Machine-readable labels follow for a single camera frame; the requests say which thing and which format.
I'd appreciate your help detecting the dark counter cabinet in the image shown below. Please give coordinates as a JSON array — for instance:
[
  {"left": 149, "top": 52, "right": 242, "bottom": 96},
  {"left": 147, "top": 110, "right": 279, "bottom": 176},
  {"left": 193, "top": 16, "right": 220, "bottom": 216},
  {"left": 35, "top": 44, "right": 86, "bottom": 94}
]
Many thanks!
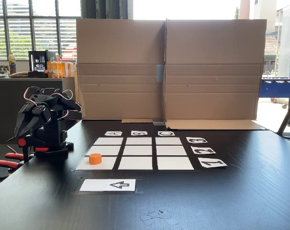
[{"left": 0, "top": 77, "right": 77, "bottom": 144}]

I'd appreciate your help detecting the red handled spring clamp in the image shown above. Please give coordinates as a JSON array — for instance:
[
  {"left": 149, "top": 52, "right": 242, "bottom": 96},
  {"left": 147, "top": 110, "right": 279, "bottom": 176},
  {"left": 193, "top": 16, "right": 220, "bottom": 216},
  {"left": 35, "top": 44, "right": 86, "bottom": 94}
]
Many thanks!
[{"left": 0, "top": 152, "right": 25, "bottom": 180}]

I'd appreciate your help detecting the yellow drink bottle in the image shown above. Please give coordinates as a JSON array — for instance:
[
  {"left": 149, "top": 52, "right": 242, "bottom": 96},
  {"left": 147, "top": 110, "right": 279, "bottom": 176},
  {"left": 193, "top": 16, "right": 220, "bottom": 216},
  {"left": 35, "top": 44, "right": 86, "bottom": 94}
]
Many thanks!
[{"left": 8, "top": 51, "right": 17, "bottom": 75}]

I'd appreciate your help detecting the brown cardboard box wall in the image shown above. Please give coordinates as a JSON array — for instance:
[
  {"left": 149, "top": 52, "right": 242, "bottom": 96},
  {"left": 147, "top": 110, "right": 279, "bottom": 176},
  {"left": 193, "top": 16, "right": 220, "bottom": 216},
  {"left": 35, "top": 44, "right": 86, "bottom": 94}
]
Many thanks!
[
  {"left": 164, "top": 18, "right": 268, "bottom": 131},
  {"left": 75, "top": 18, "right": 167, "bottom": 123}
]

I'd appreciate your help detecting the paper label number 2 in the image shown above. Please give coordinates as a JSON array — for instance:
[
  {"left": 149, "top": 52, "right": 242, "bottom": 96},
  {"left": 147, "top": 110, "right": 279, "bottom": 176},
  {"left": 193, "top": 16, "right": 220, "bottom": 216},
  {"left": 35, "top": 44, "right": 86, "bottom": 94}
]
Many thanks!
[{"left": 191, "top": 146, "right": 217, "bottom": 155}]

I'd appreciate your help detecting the black mini fridge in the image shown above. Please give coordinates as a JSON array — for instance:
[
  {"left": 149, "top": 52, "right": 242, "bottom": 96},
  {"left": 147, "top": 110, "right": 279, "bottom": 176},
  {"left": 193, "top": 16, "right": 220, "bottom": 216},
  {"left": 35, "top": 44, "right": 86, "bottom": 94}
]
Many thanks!
[{"left": 28, "top": 50, "right": 56, "bottom": 79}]

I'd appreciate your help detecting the paper label number 3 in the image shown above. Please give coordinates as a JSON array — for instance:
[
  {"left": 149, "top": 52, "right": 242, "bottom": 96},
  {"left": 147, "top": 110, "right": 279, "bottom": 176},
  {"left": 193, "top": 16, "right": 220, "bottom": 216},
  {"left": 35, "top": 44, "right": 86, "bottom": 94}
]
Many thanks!
[{"left": 186, "top": 137, "right": 208, "bottom": 144}]

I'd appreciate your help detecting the window with blinds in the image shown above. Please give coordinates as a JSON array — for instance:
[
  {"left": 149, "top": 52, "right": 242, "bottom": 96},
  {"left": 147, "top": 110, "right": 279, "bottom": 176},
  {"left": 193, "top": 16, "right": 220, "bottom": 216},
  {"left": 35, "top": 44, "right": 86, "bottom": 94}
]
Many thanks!
[{"left": 0, "top": 0, "right": 82, "bottom": 61}]

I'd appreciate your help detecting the white nine-square taped grid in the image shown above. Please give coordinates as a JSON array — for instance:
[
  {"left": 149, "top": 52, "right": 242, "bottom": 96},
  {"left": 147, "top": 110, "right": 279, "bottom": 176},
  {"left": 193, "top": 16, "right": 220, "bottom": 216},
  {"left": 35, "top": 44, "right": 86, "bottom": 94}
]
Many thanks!
[{"left": 74, "top": 136, "right": 201, "bottom": 172}]

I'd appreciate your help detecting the orange drink carton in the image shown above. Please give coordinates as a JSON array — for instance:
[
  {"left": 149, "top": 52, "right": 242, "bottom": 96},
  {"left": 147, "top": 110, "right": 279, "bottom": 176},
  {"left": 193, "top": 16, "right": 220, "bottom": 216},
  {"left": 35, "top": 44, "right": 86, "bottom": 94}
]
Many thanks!
[
  {"left": 56, "top": 61, "right": 66, "bottom": 78},
  {"left": 46, "top": 61, "right": 58, "bottom": 79},
  {"left": 64, "top": 61, "right": 76, "bottom": 78}
]

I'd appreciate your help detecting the grey metal table leg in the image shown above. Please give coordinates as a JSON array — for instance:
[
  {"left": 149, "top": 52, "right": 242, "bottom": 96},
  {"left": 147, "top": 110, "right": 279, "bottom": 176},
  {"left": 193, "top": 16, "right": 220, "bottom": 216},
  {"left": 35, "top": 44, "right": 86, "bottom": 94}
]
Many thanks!
[{"left": 277, "top": 91, "right": 290, "bottom": 135}]

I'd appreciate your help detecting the white arrow paper sheet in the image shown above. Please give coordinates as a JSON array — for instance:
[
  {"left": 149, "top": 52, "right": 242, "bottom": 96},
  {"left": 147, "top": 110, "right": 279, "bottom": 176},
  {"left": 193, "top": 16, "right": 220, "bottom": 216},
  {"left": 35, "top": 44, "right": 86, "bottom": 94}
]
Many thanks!
[{"left": 70, "top": 177, "right": 144, "bottom": 195}]

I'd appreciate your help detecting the blue foosball table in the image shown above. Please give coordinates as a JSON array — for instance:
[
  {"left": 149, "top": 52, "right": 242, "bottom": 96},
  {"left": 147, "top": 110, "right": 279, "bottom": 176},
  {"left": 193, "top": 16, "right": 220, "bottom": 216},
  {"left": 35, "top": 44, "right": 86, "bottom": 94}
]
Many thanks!
[{"left": 261, "top": 76, "right": 290, "bottom": 110}]

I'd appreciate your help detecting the paper label number 1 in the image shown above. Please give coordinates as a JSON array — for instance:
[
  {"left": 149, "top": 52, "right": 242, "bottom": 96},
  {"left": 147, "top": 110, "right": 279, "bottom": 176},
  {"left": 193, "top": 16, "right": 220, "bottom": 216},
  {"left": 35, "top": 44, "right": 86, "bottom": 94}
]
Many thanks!
[{"left": 197, "top": 157, "right": 228, "bottom": 169}]

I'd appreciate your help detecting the red and black bar clamp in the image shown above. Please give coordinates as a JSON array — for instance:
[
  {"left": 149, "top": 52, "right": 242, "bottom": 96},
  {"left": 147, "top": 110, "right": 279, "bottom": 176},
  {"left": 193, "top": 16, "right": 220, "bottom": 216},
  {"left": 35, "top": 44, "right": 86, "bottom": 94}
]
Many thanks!
[{"left": 17, "top": 138, "right": 50, "bottom": 163}]

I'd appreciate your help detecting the round orange token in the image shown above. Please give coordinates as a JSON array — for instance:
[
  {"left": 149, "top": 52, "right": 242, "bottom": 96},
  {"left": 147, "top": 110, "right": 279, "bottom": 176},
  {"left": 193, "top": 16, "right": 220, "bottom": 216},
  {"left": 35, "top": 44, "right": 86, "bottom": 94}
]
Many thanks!
[{"left": 89, "top": 153, "right": 103, "bottom": 165}]

